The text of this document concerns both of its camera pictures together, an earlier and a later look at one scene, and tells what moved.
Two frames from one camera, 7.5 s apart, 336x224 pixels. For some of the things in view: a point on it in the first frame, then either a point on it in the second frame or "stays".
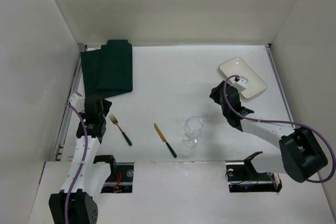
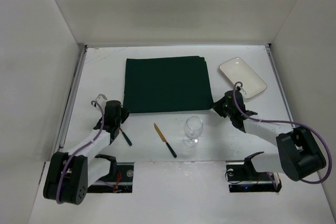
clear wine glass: (192, 127) stays
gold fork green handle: (116, 122) stays
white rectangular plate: (237, 66) stays
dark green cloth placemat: (108, 71) → (173, 83)
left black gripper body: (97, 102) → (124, 114)
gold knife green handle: (161, 136) stays
